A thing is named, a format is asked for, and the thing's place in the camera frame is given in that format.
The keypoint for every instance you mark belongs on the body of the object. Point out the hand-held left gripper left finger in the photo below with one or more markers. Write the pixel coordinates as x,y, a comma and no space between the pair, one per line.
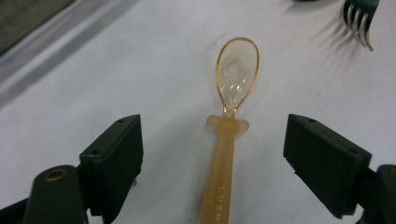
115,161

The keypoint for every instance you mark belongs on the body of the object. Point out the translucent amber spoon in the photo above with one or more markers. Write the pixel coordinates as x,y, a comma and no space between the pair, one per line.
219,161

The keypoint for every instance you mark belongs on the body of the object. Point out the metal floor rail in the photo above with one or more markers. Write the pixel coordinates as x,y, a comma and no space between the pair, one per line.
46,36

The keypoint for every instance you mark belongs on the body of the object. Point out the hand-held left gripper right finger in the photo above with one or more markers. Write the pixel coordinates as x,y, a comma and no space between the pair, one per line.
323,161

